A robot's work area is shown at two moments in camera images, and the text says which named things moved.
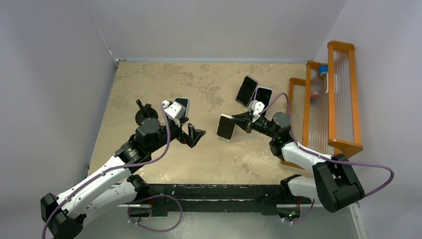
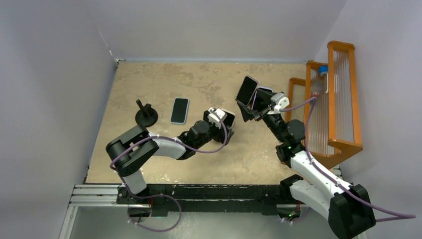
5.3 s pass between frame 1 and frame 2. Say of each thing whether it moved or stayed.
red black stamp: stayed
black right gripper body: moved
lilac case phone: stayed
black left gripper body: moved
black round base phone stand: stayed
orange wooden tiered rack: stayed
